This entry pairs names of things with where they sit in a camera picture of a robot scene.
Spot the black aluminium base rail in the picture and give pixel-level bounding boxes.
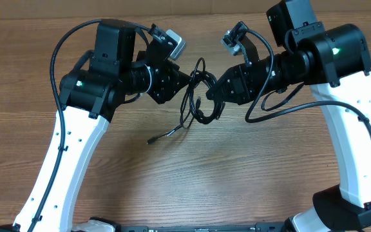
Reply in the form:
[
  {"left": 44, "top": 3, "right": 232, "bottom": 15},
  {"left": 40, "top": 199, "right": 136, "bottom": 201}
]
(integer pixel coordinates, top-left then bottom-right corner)
[{"left": 72, "top": 217, "right": 344, "bottom": 232}]

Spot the thin black cable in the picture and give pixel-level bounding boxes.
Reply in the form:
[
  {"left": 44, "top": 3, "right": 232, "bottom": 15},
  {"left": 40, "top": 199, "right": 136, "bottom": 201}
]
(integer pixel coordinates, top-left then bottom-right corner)
[{"left": 147, "top": 57, "right": 205, "bottom": 145}]

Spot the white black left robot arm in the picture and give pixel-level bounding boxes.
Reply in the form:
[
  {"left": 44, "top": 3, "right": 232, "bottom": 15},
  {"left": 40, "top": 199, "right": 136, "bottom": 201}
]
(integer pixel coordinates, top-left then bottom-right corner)
[{"left": 0, "top": 19, "right": 190, "bottom": 231}]

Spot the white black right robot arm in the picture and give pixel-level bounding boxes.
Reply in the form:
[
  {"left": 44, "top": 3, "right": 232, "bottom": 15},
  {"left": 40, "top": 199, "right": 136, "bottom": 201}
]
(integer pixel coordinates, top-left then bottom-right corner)
[{"left": 206, "top": 0, "right": 371, "bottom": 231}]

